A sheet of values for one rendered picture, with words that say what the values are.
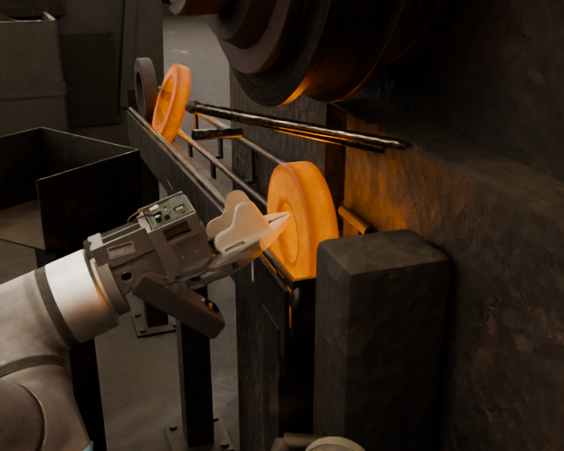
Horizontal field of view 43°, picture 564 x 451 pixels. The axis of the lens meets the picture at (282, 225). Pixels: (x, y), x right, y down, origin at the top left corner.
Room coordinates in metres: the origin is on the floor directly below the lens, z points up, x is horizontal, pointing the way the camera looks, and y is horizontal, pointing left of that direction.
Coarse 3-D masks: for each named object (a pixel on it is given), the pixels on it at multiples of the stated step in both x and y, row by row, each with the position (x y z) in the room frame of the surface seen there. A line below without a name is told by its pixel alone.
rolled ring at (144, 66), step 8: (136, 64) 1.82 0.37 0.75; (144, 64) 1.77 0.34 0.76; (152, 64) 1.78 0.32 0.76; (136, 72) 1.84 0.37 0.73; (144, 72) 1.75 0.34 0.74; (152, 72) 1.75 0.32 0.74; (136, 80) 1.86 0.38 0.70; (144, 80) 1.73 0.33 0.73; (152, 80) 1.74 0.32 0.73; (136, 88) 1.86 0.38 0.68; (144, 88) 1.72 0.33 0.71; (152, 88) 1.73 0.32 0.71; (136, 96) 1.87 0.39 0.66; (144, 96) 1.72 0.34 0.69; (152, 96) 1.72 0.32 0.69; (144, 104) 1.73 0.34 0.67; (152, 104) 1.72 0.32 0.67; (144, 112) 1.74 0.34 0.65; (152, 112) 1.72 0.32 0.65
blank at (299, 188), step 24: (288, 168) 0.74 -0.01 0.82; (312, 168) 0.73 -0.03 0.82; (288, 192) 0.73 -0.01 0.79; (312, 192) 0.70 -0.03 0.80; (312, 216) 0.68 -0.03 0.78; (336, 216) 0.69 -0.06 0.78; (288, 240) 0.77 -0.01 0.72; (312, 240) 0.67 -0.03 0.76; (288, 264) 0.73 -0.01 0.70; (312, 264) 0.67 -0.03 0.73
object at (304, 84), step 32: (320, 0) 0.59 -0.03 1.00; (352, 0) 0.60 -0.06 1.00; (384, 0) 0.61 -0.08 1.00; (320, 32) 0.59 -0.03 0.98; (352, 32) 0.62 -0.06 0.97; (288, 64) 0.67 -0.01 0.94; (320, 64) 0.64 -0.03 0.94; (352, 64) 0.65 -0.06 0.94; (256, 96) 0.77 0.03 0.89; (288, 96) 0.67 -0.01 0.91
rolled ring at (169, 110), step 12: (168, 72) 1.67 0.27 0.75; (180, 72) 1.59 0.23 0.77; (168, 84) 1.67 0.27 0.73; (180, 84) 1.56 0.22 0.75; (168, 96) 1.69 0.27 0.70; (180, 96) 1.55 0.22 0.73; (156, 108) 1.68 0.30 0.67; (168, 108) 1.55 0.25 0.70; (180, 108) 1.54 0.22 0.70; (156, 120) 1.65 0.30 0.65; (168, 120) 1.53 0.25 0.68; (180, 120) 1.54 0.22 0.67; (168, 132) 1.55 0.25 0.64
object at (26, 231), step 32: (0, 160) 1.22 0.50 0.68; (32, 160) 1.27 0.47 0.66; (64, 160) 1.26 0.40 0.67; (96, 160) 1.21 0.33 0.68; (128, 160) 1.12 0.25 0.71; (0, 192) 1.21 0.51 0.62; (32, 192) 1.26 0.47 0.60; (64, 192) 1.02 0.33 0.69; (96, 192) 1.07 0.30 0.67; (128, 192) 1.12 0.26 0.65; (0, 224) 1.13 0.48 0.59; (32, 224) 1.11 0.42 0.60; (64, 224) 1.01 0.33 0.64; (96, 224) 1.06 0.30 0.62; (64, 256) 1.10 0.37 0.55; (64, 352) 1.09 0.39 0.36; (96, 384) 1.13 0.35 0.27; (96, 416) 1.12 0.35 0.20; (96, 448) 1.11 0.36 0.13
